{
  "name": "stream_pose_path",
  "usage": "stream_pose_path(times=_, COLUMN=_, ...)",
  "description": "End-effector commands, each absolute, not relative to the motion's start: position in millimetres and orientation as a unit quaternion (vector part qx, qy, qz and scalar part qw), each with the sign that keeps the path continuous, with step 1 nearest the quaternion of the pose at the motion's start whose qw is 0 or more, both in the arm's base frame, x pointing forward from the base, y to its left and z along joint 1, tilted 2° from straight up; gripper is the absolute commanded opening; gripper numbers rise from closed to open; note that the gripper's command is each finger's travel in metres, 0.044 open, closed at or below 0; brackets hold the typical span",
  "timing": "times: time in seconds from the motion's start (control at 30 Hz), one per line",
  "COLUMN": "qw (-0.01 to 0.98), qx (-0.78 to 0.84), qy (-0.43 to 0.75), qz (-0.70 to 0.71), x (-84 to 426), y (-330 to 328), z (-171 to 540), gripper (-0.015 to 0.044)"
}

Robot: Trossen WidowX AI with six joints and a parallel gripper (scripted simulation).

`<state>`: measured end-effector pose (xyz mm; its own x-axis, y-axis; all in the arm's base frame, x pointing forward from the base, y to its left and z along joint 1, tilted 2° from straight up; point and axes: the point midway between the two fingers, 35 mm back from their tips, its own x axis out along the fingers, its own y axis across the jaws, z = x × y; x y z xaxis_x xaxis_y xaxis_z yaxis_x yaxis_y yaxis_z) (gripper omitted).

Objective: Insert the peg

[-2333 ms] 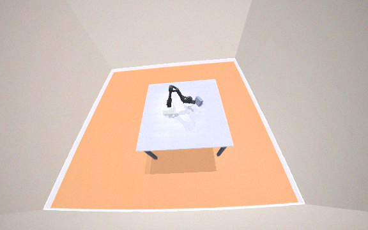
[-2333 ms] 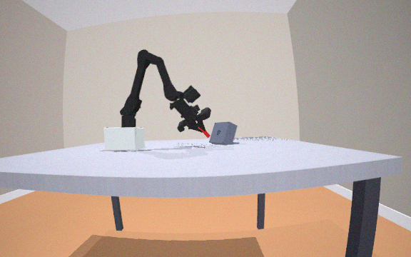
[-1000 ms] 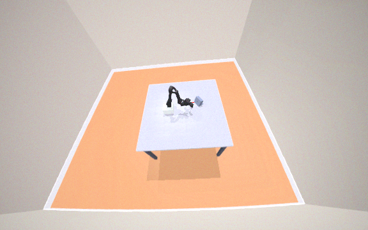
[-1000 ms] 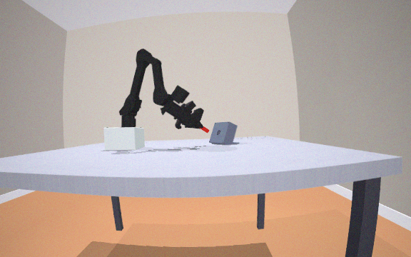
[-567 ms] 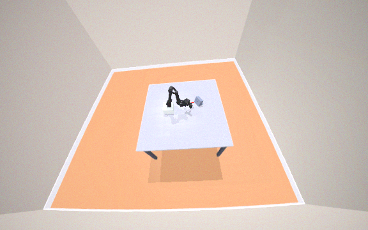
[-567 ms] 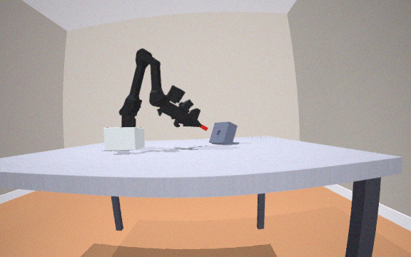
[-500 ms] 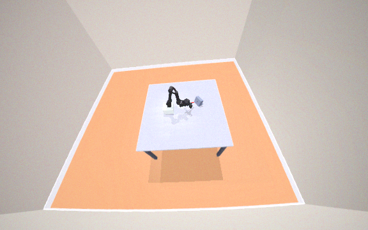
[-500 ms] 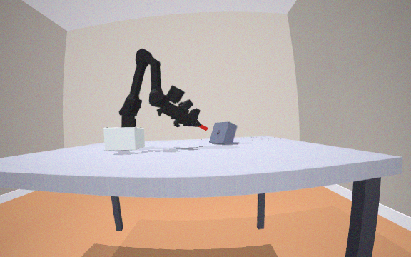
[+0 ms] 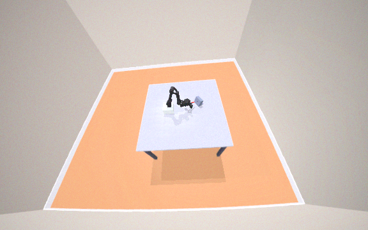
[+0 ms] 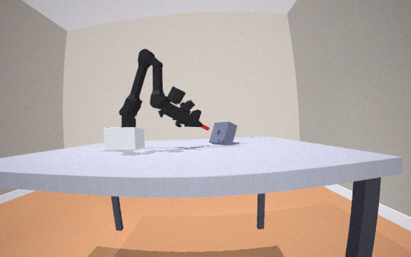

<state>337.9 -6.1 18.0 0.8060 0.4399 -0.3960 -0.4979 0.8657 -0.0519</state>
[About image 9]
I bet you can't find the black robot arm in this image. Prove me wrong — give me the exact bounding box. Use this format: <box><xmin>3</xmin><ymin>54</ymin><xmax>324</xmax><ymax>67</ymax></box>
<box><xmin>166</xmin><ymin>86</ymin><xmax>190</xmax><ymax>107</ymax></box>

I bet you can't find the grey-blue flat panel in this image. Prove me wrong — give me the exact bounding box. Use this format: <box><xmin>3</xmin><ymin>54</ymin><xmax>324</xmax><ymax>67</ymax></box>
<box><xmin>194</xmin><ymin>96</ymin><xmax>203</xmax><ymax>106</ymax></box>

